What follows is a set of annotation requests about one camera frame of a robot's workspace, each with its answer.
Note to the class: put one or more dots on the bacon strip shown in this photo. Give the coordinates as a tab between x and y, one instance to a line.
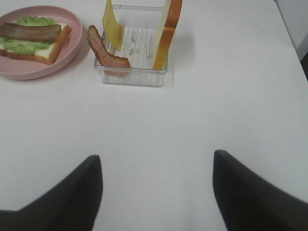
30	33
103	56

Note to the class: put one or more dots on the clear right plastic tray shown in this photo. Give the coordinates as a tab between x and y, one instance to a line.
139	26

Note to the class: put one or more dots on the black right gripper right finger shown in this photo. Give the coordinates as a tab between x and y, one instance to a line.
248	202

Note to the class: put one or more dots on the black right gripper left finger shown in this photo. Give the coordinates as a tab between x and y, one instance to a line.
71	205

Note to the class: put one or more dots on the yellow cheese slice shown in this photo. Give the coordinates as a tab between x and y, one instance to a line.
113	30

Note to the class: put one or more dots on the green lettuce leaf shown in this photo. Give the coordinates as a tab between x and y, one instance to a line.
24	47

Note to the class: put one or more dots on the pink round plate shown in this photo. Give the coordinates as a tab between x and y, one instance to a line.
22	69

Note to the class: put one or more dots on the bread slice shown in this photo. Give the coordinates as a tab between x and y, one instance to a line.
165	31
47	56

